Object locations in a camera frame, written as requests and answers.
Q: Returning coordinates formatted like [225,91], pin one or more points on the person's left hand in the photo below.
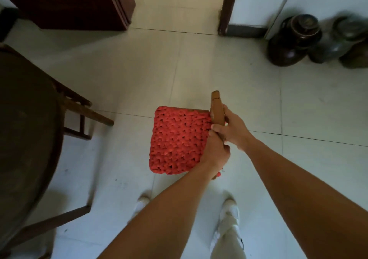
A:
[215,155]

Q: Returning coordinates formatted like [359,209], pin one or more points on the person's right thumb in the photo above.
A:
[218,128]

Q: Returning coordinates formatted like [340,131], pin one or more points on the small brown wooden chair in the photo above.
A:
[217,109]

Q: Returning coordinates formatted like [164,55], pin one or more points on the grey lidded ceramic jar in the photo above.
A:
[336,42]

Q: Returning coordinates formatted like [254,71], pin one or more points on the person's white right shoe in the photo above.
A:
[231,213]

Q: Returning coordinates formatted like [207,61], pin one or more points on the dark red wooden cabinet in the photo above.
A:
[72,3]

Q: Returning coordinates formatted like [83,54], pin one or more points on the person's left forearm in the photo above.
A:
[169,218]

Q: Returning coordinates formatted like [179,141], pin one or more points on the person's white left shoe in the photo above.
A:
[141,204]

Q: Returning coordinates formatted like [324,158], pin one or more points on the person's right hand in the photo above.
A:
[236,131]

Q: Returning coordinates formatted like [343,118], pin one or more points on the person's white shoe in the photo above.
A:
[231,213]
[141,204]

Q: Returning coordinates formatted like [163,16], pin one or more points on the red knitted seat cushion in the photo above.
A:
[178,141]

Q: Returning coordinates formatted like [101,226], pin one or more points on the person's beige trouser leg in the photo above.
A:
[228,244]

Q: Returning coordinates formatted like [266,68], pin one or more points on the dark round wooden table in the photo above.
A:
[26,141]

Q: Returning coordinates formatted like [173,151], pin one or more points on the person's left fingers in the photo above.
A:
[215,137]

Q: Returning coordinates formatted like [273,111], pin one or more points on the brown wooden door frame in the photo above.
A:
[227,6]

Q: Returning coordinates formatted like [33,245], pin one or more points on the dark brown lidded ceramic jar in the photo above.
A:
[290,42]

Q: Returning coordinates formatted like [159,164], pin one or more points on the person's right forearm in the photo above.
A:
[310,204]

